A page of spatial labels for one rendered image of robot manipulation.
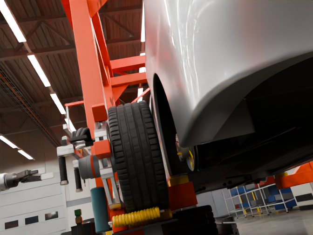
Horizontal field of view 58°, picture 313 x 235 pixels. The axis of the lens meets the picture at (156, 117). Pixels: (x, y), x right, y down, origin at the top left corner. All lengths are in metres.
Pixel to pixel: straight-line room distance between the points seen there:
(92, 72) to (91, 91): 0.17
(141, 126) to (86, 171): 0.45
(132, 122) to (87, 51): 1.21
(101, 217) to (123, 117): 0.63
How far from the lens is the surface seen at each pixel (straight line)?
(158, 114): 2.06
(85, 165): 1.70
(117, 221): 1.56
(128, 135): 1.44
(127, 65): 5.35
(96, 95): 2.33
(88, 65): 2.47
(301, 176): 4.59
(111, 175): 1.47
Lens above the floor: 0.45
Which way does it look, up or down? 20 degrees up
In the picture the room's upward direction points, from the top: 13 degrees counter-clockwise
